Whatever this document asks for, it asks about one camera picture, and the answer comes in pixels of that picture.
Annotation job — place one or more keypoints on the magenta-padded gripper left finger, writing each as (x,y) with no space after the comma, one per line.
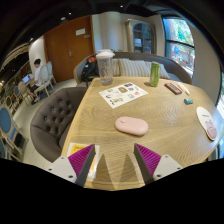
(63,168)

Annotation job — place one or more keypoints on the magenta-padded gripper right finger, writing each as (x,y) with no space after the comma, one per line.
(165,165)

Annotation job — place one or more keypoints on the pink computer mouse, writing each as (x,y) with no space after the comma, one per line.
(131,126)

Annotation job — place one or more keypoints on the round white mouse pad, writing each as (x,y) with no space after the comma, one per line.
(205,120)

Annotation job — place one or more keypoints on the yellow paper booklet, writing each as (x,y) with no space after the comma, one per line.
(76,148)

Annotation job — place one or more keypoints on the grey tufted armchair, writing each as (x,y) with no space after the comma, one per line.
(53,120)

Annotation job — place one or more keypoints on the small green blue pack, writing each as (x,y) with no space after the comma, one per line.
(188,101)

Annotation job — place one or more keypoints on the group of blue chairs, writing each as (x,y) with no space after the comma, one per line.
(6,121)

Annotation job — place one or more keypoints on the white tube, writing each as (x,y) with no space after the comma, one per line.
(183,88)

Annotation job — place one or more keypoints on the white sticker sheet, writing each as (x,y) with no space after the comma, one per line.
(123,95)

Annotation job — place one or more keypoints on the white wooden chair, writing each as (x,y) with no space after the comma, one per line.
(45,80)

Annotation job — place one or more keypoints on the green drink can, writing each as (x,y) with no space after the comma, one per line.
(155,75)

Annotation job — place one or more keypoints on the striped cushion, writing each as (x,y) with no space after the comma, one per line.
(133,68)
(116,67)
(164,71)

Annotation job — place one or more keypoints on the laptop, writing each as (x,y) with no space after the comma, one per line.
(26,79)

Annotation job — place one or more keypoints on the person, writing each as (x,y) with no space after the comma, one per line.
(37,75)

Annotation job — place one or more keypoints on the grey curved sofa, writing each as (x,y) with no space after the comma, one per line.
(176,68)

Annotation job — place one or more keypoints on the black backpack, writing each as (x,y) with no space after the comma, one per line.
(89,70)

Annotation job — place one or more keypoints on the clear shaker bottle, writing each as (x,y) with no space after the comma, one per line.
(105,68)

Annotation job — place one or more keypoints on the brown wooden door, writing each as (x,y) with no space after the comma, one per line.
(66,50)

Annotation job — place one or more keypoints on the black framed window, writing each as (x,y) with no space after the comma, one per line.
(180,43)

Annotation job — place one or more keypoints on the arched glass cabinet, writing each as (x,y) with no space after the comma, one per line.
(141,36)

